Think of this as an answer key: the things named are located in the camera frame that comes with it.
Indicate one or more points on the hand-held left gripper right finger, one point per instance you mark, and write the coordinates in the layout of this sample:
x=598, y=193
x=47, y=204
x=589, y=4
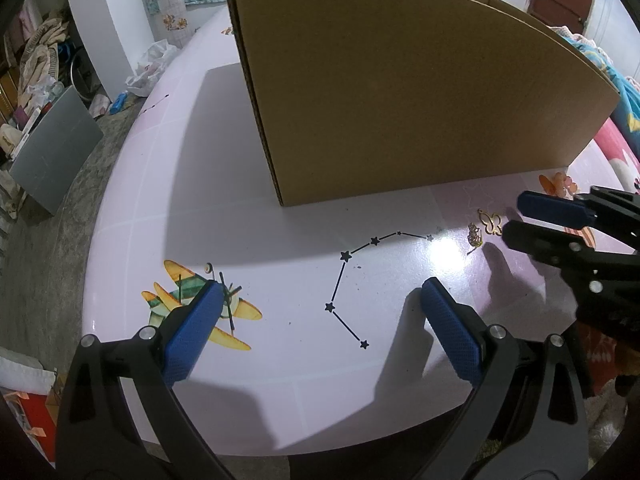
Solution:
x=452, y=335

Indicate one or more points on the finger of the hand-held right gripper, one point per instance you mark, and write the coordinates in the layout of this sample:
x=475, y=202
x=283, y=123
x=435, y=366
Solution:
x=550, y=207
x=530, y=240

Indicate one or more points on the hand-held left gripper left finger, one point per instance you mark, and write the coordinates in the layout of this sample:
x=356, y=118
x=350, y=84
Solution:
x=192, y=335

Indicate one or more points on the gold butterfly pendant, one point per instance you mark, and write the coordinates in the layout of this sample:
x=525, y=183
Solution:
x=482, y=220

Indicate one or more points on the brown cardboard box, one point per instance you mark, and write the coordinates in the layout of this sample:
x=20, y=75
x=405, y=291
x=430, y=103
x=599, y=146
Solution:
x=400, y=90

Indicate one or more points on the pink floral blanket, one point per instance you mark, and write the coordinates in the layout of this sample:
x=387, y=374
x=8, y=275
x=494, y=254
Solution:
x=620, y=150

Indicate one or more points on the blue patterned quilt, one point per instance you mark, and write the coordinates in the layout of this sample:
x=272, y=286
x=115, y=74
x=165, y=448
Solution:
x=600, y=55

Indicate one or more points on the red box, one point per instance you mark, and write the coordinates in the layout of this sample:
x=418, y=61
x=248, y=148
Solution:
x=35, y=425

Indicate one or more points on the grey board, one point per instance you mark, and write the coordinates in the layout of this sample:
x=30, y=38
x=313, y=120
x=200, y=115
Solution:
x=55, y=155

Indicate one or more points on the small blue bottle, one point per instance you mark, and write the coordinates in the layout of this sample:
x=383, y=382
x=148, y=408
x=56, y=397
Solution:
x=119, y=102

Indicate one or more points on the white plastic bag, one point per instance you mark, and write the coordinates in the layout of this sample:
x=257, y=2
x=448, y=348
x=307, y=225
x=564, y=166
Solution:
x=150, y=72

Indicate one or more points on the white flower print cloth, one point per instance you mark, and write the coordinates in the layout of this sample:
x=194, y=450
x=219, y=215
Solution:
x=167, y=17

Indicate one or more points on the pile of clothes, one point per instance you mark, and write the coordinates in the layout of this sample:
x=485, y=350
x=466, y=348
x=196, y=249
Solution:
x=40, y=45

